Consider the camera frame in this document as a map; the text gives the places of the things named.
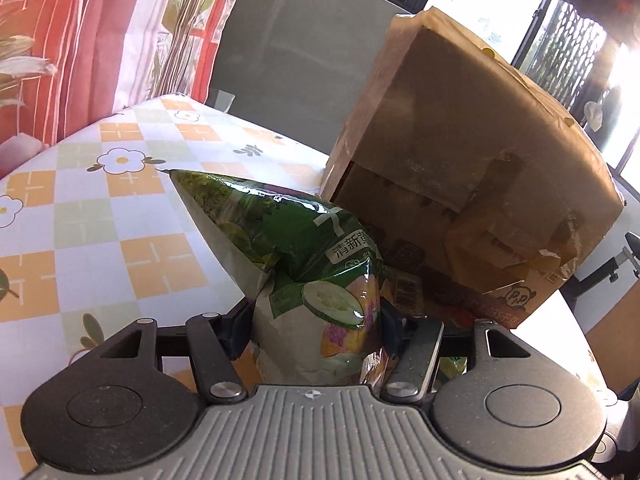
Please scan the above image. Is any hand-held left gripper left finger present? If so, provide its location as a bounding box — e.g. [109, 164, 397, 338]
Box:
[95, 305, 256, 406]

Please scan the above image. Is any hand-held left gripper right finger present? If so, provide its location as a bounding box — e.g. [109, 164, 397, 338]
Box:
[380, 305, 546, 405]

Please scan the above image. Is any light green vegetable chip bag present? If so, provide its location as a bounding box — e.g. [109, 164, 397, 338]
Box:
[160, 169, 398, 390]

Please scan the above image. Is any brown cardboard box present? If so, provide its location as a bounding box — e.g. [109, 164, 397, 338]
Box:
[320, 7, 626, 331]

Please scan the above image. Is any brown cardboard panel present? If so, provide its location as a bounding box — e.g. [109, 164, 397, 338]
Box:
[585, 295, 640, 396]

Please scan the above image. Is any black exercise bike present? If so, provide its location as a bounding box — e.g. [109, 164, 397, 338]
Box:
[570, 232, 640, 301]

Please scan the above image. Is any clear plastic piece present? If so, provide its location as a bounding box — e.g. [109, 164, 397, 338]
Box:
[209, 88, 236, 112]

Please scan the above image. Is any white hanging bag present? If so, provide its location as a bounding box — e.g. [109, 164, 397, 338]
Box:
[584, 101, 607, 132]

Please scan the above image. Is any printed wall cloth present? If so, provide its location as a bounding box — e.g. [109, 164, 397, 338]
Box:
[0, 0, 253, 181]

